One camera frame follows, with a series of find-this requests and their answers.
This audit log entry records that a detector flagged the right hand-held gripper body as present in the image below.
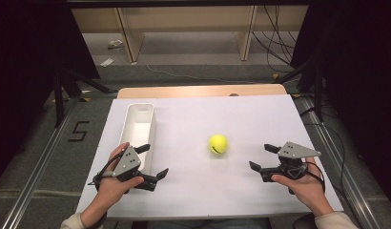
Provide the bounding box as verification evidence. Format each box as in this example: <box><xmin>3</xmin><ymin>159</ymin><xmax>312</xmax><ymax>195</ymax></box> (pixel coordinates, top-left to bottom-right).
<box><xmin>260</xmin><ymin>141</ymin><xmax>322</xmax><ymax>183</ymax></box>

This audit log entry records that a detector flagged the wooden shelf unit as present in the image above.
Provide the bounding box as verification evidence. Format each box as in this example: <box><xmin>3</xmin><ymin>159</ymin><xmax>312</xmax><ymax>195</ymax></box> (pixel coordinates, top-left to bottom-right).
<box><xmin>71</xmin><ymin>5</ymin><xmax>310</xmax><ymax>64</ymax></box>

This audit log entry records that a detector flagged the wooden table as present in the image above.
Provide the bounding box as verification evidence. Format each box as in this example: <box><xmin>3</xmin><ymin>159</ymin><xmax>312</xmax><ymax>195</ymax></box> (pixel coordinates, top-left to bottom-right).
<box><xmin>116</xmin><ymin>83</ymin><xmax>288</xmax><ymax>100</ymax></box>

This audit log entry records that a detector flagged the person's left hand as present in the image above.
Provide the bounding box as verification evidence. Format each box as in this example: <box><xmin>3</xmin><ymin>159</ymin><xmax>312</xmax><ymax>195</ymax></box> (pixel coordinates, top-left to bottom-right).
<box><xmin>93</xmin><ymin>141</ymin><xmax>146</xmax><ymax>208</ymax></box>

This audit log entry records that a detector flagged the bundle of black cables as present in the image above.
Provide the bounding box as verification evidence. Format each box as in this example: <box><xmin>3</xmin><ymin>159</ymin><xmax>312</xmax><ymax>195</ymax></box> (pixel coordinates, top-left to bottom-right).
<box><xmin>251</xmin><ymin>5</ymin><xmax>300</xmax><ymax>73</ymax></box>

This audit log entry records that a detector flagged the black metal stand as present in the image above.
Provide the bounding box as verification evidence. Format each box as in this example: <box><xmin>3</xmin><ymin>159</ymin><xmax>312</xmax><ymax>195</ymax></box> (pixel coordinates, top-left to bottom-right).
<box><xmin>51</xmin><ymin>67</ymin><xmax>113</xmax><ymax>129</ymax></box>
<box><xmin>274</xmin><ymin>52</ymin><xmax>325</xmax><ymax>123</ymax></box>

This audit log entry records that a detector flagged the white table board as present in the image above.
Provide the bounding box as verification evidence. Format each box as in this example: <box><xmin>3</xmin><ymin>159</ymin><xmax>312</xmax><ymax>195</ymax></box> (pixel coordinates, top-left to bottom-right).
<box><xmin>74</xmin><ymin>94</ymin><xmax>344</xmax><ymax>221</ymax></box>

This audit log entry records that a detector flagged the small white floor device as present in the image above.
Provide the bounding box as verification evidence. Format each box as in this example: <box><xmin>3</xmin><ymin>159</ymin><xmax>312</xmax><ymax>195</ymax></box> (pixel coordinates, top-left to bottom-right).
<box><xmin>107</xmin><ymin>38</ymin><xmax>125</xmax><ymax>50</ymax></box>

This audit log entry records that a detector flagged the dark round seat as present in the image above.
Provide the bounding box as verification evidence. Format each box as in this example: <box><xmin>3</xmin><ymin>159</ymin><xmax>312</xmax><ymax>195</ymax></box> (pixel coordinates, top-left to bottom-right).
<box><xmin>291</xmin><ymin>212</ymin><xmax>322</xmax><ymax>229</ymax></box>

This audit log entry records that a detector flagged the person's right hand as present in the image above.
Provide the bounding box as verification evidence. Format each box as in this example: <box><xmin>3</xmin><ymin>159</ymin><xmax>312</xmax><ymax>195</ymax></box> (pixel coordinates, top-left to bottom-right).
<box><xmin>271</xmin><ymin>156</ymin><xmax>327</xmax><ymax>215</ymax></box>

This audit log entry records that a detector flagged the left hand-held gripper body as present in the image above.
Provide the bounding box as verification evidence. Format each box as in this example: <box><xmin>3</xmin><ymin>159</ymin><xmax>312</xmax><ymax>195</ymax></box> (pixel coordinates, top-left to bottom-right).
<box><xmin>112</xmin><ymin>145</ymin><xmax>159</xmax><ymax>193</ymax></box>

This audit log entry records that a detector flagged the black curtain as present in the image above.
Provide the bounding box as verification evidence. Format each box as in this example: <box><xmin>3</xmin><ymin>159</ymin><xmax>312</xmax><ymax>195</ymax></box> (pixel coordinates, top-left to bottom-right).
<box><xmin>290</xmin><ymin>0</ymin><xmax>391</xmax><ymax>202</ymax></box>
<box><xmin>0</xmin><ymin>0</ymin><xmax>102</xmax><ymax>187</ymax></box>

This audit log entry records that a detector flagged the left hand-held gripper cable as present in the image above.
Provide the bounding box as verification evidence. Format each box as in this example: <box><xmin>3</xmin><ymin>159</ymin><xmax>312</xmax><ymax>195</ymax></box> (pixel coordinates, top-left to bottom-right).
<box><xmin>87</xmin><ymin>150</ymin><xmax>127</xmax><ymax>193</ymax></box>

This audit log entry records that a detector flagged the white plastic bin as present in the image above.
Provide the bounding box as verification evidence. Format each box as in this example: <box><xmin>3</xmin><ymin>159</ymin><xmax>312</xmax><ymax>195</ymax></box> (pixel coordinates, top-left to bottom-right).
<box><xmin>118</xmin><ymin>102</ymin><xmax>157</xmax><ymax>177</ymax></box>

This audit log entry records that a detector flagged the black floor cable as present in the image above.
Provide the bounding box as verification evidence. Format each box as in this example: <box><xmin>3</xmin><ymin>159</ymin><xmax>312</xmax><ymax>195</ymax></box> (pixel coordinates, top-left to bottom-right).
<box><xmin>298</xmin><ymin>104</ymin><xmax>360</xmax><ymax>223</ymax></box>

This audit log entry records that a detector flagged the aluminium floor rail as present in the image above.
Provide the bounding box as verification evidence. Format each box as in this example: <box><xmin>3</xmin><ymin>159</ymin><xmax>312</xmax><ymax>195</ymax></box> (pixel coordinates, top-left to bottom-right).
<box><xmin>292</xmin><ymin>94</ymin><xmax>381</xmax><ymax>229</ymax></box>
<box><xmin>0</xmin><ymin>90</ymin><xmax>119</xmax><ymax>229</ymax></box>

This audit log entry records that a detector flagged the yellow tennis ball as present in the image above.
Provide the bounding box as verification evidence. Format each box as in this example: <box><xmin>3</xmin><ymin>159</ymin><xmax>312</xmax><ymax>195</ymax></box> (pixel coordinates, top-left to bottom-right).
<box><xmin>208</xmin><ymin>134</ymin><xmax>229</xmax><ymax>156</ymax></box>

